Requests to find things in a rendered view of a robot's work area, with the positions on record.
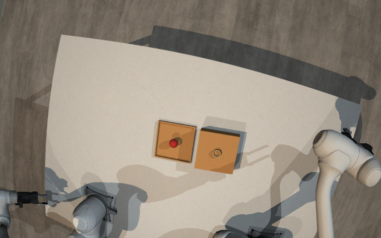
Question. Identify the dark red ball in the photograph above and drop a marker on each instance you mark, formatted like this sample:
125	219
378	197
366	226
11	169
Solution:
173	143

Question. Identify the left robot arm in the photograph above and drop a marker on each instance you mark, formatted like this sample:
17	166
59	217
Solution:
86	217

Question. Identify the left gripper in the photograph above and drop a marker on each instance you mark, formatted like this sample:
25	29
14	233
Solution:
20	198

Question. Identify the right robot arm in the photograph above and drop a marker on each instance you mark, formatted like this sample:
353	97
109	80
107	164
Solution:
336	153

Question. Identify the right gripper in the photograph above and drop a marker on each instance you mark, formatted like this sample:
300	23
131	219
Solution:
348	133

